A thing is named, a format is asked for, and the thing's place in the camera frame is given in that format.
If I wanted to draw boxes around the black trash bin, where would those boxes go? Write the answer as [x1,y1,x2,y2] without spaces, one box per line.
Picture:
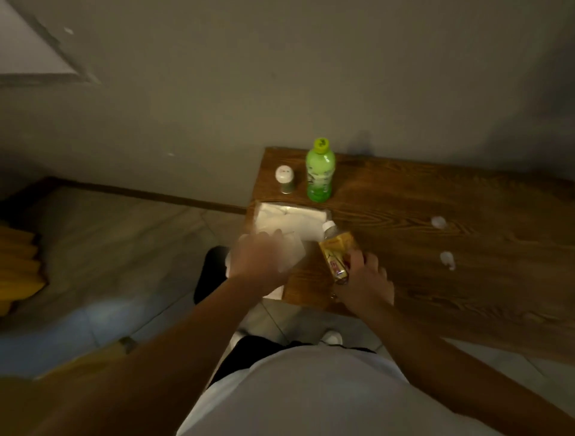
[193,246,231,305]

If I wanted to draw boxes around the person's right hand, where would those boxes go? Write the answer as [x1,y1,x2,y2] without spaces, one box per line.
[332,249,395,315]

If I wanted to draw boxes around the person's left forearm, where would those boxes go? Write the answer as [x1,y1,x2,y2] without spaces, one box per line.
[26,274,270,436]

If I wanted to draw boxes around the clear plastic tissue pack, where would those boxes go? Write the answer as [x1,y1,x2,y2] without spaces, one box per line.
[252,201,333,243]

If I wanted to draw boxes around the person's right forearm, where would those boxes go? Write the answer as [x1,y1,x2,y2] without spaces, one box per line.
[359,301,575,436]

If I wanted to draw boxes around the grey framed wall panel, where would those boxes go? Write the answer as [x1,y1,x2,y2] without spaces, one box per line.
[0,0,99,86]

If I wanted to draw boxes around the white wiping cloth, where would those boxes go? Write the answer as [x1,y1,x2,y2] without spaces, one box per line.
[224,251,286,301]

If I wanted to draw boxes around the person's black shorts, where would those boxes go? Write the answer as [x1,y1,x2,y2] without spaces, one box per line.
[208,334,376,387]

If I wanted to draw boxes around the yellow sauce packet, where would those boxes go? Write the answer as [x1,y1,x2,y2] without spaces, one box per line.
[317,220,356,284]

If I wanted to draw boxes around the brown wooden table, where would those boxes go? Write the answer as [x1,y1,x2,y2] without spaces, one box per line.
[244,147,575,365]

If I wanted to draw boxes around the person's left hand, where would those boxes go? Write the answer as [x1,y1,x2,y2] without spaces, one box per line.
[228,229,306,293]

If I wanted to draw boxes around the white-capped clear shaker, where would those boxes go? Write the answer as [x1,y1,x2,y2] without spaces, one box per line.
[274,165,295,195]

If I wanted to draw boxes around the brown wooden baseboard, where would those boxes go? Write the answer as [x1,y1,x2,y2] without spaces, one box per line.
[0,176,248,216]

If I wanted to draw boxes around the green drink bottle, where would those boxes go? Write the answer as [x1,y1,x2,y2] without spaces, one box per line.
[305,137,337,203]

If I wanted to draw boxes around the person's white shirt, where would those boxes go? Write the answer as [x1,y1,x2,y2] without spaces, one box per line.
[175,343,504,436]

